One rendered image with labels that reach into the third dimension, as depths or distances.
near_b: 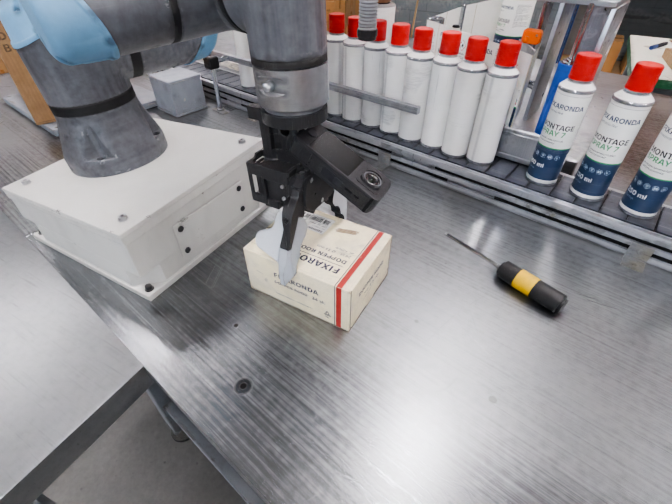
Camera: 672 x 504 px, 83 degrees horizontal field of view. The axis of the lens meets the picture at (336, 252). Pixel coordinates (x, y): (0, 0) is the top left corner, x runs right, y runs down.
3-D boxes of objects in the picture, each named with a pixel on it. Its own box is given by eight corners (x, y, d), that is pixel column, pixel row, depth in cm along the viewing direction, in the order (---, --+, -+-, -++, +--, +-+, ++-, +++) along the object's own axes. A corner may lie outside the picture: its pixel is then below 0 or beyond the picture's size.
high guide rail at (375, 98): (420, 113, 74) (421, 106, 73) (416, 115, 73) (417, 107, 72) (135, 32, 126) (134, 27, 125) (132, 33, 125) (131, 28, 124)
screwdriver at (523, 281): (564, 308, 52) (573, 293, 50) (553, 319, 51) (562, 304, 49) (449, 236, 64) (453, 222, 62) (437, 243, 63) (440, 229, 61)
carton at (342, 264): (387, 274, 57) (392, 235, 52) (348, 332, 49) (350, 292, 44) (298, 241, 63) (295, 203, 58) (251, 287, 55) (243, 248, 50)
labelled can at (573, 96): (559, 178, 69) (614, 53, 55) (550, 190, 66) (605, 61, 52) (530, 169, 71) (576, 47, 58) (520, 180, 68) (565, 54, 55)
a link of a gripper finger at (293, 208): (291, 246, 48) (309, 178, 47) (303, 251, 47) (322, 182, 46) (270, 247, 44) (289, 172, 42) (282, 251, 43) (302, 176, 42)
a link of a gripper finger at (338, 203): (322, 197, 60) (299, 169, 52) (356, 207, 58) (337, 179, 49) (314, 215, 59) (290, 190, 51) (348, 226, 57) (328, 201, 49)
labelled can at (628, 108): (606, 192, 65) (676, 62, 52) (598, 206, 62) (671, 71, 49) (573, 182, 68) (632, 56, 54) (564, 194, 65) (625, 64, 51)
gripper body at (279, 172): (287, 178, 53) (276, 87, 45) (342, 193, 49) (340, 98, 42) (252, 205, 48) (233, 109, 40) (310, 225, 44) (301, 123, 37)
